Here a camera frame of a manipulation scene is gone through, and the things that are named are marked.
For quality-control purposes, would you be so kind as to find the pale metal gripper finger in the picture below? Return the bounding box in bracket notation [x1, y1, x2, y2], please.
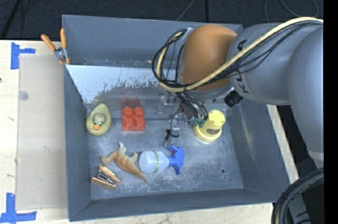
[162, 125, 181, 149]
[157, 93, 178, 115]

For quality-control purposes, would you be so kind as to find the yellow plastic cup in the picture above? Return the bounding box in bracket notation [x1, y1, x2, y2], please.
[192, 109, 226, 143]

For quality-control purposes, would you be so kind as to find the red toy building brick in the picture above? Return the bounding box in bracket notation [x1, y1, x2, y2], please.
[120, 105, 146, 133]

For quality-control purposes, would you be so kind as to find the white spray bottle blue head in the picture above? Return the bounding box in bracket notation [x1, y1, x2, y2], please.
[138, 145, 185, 175]

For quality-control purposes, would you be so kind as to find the grey metal bin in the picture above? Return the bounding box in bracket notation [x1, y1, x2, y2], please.
[61, 14, 293, 221]

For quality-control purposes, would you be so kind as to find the orange toy dinosaur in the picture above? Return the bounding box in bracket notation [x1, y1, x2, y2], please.
[100, 141, 148, 183]

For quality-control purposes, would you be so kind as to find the yellow rubber duck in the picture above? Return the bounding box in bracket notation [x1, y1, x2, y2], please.
[85, 103, 112, 136]

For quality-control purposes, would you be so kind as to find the pale wood flat board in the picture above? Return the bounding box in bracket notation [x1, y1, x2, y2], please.
[15, 53, 68, 210]

